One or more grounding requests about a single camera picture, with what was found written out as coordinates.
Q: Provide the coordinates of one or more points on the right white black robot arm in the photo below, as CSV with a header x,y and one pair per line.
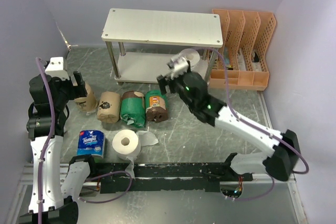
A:
x,y
279,152

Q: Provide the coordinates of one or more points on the upright beige wrapped roll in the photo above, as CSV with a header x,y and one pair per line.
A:
x,y
89,103

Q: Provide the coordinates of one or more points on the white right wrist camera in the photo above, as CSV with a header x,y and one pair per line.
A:
x,y
178,65

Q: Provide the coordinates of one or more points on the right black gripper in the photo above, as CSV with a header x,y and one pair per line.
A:
x,y
164,81

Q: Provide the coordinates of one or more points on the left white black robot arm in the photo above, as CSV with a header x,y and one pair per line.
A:
x,y
54,200

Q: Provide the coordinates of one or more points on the white two-tier shelf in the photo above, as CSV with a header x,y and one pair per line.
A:
x,y
153,27

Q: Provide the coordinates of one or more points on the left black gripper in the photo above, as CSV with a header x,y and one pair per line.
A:
x,y
76,91

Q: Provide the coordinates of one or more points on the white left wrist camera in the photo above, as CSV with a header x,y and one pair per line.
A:
x,y
57,67

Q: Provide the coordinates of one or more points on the orange plastic file organizer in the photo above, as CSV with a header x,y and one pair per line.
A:
x,y
246,37

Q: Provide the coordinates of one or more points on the blue Tempo wrapped roll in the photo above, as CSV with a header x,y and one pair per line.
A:
x,y
91,142

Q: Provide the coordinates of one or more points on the plain white toilet roll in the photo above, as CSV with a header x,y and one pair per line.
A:
x,y
127,144

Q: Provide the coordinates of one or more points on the lying beige roll cloud print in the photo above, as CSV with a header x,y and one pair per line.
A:
x,y
109,107

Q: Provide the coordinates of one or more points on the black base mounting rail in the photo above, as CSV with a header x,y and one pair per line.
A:
x,y
174,176

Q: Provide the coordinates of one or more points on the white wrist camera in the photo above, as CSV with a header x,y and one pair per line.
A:
x,y
57,67
178,65

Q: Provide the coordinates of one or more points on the green brown roll orange label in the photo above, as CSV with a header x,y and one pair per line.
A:
x,y
155,106

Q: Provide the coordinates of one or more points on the white roll pink dots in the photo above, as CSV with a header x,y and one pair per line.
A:
x,y
192,56

